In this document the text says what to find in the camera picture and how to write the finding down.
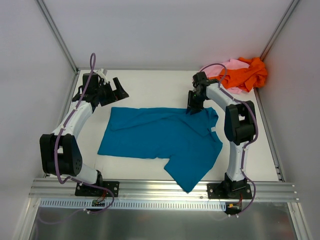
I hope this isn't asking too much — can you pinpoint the teal blue t shirt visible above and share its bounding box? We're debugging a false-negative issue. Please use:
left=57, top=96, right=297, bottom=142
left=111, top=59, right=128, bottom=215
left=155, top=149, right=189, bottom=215
left=97, top=107, right=223, bottom=193

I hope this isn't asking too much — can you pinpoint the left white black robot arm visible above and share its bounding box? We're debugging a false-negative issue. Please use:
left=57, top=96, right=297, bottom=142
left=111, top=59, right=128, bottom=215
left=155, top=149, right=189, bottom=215
left=39, top=69, right=129, bottom=198

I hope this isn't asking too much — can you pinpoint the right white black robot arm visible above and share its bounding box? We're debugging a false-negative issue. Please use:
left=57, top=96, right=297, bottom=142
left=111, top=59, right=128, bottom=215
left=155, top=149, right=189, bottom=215
left=186, top=71, right=259, bottom=200

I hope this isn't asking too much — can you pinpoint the pink t shirt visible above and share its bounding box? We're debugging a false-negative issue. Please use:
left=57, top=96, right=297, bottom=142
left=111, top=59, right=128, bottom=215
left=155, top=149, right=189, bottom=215
left=199, top=58, right=250, bottom=95

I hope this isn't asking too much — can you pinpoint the orange t shirt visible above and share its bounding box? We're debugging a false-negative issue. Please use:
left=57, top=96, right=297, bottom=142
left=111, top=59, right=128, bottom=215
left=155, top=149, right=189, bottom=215
left=209, top=57, right=268, bottom=93

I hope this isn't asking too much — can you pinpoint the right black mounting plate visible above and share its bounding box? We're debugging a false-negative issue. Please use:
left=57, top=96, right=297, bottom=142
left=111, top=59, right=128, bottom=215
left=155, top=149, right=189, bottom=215
left=206, top=182, right=253, bottom=200

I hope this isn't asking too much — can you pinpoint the black mounting plate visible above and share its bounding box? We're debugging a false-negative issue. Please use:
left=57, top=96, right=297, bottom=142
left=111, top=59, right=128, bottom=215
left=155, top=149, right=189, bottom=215
left=74, top=180, right=120, bottom=198
left=206, top=182, right=253, bottom=200

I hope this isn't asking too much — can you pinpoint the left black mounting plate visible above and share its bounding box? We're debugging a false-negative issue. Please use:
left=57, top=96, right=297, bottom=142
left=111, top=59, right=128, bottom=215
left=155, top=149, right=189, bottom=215
left=74, top=180, right=120, bottom=198

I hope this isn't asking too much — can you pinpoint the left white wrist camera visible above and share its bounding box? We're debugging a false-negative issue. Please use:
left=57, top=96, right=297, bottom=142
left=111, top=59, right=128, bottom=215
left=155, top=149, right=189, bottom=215
left=96, top=68, right=108, bottom=79

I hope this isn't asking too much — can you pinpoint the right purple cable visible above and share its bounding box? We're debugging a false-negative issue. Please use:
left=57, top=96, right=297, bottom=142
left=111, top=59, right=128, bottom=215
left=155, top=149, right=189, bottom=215
left=201, top=62, right=260, bottom=218

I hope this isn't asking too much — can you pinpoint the left aluminium corner post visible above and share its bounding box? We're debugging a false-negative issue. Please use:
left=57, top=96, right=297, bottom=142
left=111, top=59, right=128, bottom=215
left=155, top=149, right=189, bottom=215
left=35, top=0, right=79, bottom=74

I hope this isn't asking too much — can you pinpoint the aluminium corner post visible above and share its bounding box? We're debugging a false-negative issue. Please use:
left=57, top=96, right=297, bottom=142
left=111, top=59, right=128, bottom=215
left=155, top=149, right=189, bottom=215
left=260, top=0, right=301, bottom=61
left=35, top=0, right=79, bottom=74

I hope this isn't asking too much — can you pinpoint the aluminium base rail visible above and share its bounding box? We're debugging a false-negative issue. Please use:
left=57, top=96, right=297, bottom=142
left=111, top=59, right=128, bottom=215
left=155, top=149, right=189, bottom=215
left=28, top=178, right=300, bottom=203

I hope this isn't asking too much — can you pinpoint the white slotted cable duct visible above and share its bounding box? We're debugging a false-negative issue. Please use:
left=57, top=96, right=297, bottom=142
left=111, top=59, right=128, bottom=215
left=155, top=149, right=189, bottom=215
left=39, top=198, right=226, bottom=212

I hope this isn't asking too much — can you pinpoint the right aluminium corner post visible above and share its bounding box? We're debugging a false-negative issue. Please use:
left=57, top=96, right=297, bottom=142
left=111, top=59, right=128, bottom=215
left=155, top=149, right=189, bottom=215
left=260, top=0, right=301, bottom=61

